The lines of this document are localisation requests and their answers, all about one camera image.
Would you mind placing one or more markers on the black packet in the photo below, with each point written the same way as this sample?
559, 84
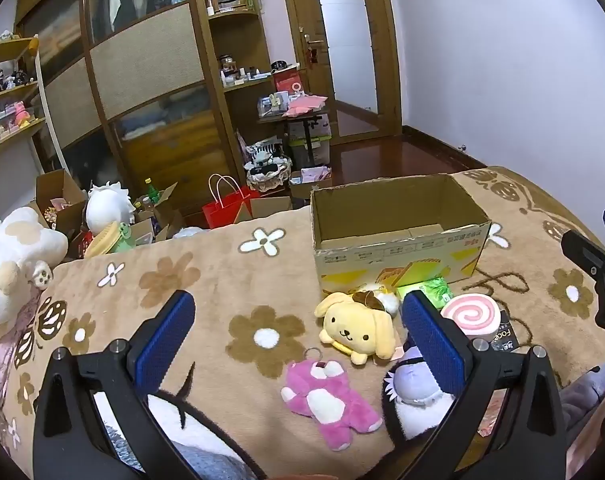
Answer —
504, 337

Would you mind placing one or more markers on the red box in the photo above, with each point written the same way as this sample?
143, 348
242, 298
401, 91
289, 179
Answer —
288, 81

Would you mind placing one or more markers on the wooden wardrobe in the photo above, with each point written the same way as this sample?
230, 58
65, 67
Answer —
147, 75

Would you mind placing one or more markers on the grey cloth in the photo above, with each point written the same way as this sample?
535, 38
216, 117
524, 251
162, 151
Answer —
212, 462

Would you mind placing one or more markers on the flat cardboard box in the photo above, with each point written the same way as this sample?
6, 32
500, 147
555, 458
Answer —
267, 207

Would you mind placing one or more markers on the cardboard box with pink items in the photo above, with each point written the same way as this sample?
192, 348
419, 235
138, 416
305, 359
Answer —
310, 180

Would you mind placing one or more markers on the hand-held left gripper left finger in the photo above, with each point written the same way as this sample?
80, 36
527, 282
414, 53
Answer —
167, 340

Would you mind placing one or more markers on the white fluffy plush toy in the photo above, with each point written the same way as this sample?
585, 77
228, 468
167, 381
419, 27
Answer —
388, 302

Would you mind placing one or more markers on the purple white plush doll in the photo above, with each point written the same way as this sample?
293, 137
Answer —
407, 385

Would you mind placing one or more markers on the lace basket with plush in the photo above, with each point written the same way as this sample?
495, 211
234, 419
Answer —
267, 172

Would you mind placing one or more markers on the green bottle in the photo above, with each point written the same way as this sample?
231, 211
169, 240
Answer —
152, 191

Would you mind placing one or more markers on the small cluttered table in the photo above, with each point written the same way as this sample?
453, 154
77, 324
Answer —
307, 125

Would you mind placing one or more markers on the green frog plush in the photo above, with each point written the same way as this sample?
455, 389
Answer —
124, 240

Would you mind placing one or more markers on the lavender cloth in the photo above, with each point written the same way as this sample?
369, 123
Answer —
582, 390

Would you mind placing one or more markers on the large white brown plush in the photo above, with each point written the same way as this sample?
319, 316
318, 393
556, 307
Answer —
12, 260

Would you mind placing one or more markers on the wooden glass door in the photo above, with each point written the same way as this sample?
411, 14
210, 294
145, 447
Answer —
342, 50

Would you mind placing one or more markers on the plastic storage box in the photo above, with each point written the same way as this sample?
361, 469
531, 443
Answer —
320, 145

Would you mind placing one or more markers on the yellow dog plush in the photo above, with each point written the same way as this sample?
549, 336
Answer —
352, 330

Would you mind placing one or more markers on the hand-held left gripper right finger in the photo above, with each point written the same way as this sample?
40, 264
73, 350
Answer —
432, 345

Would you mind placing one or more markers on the green tissue packet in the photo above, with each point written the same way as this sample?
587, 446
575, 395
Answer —
432, 290

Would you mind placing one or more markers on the wooden figurine shelf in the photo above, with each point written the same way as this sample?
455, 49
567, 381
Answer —
7, 100

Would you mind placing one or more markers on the white-haired plush doll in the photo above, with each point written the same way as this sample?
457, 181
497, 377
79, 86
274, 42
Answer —
107, 207

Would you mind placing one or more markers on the pink swirl plush cushion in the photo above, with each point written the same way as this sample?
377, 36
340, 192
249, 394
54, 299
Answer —
470, 315

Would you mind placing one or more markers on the red paper bag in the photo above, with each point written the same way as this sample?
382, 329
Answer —
222, 212

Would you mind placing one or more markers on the cardboard box with trinkets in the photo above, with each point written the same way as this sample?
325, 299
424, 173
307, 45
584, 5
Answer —
57, 195

